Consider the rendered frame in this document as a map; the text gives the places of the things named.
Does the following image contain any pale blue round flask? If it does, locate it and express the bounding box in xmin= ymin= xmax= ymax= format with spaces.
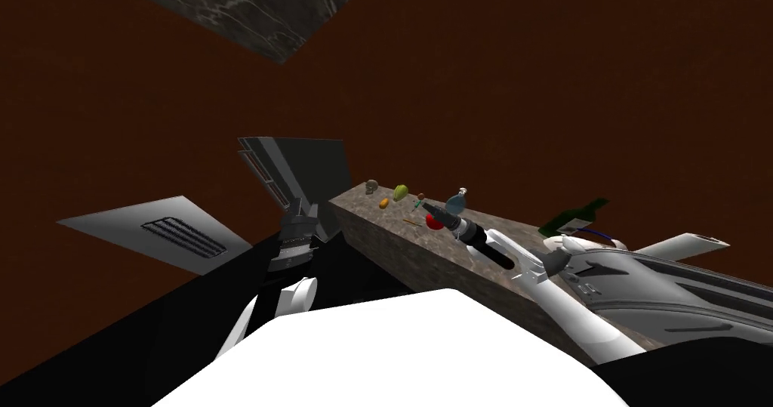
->
xmin=445 ymin=187 xmax=470 ymax=216

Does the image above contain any dark green wine bottle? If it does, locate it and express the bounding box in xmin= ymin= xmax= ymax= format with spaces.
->
xmin=537 ymin=198 xmax=610 ymax=239

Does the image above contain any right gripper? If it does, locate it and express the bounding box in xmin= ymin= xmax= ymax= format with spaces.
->
xmin=420 ymin=200 xmax=469 ymax=241

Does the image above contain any grey vent panel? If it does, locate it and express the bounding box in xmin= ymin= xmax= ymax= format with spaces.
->
xmin=57 ymin=195 xmax=254 ymax=276

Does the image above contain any large grey white appliance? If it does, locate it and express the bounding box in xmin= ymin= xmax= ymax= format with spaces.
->
xmin=542 ymin=227 xmax=773 ymax=350

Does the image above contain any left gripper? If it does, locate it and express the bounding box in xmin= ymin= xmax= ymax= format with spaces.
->
xmin=280 ymin=196 xmax=322 ymax=240

